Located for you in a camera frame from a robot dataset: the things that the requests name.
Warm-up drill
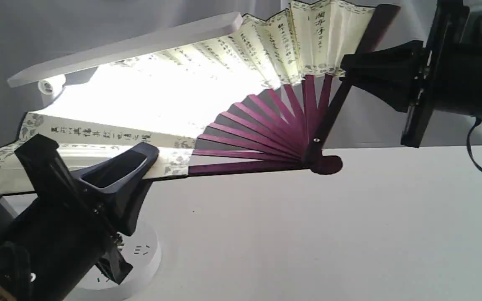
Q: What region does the white desk lamp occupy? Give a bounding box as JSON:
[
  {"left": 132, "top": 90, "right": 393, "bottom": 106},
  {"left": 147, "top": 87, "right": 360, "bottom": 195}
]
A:
[{"left": 6, "top": 12, "right": 244, "bottom": 301}]

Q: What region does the white backdrop curtain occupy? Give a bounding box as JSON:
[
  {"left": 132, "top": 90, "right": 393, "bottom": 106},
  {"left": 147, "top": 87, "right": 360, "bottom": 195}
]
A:
[{"left": 0, "top": 0, "right": 482, "bottom": 156}]

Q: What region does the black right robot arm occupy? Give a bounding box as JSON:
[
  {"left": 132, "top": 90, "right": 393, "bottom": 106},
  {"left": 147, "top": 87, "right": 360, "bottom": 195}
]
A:
[{"left": 341, "top": 0, "right": 482, "bottom": 148}]

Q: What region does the folding paper fan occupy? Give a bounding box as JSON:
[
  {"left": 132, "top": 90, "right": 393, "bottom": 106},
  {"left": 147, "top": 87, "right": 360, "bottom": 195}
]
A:
[{"left": 0, "top": 0, "right": 400, "bottom": 196}]

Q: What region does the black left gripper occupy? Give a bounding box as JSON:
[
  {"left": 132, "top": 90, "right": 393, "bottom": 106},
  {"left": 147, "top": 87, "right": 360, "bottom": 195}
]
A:
[{"left": 15, "top": 135, "right": 159, "bottom": 284}]

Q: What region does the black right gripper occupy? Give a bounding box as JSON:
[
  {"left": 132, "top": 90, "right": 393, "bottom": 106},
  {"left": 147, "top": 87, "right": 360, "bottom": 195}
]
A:
[{"left": 340, "top": 0, "right": 465, "bottom": 148}]

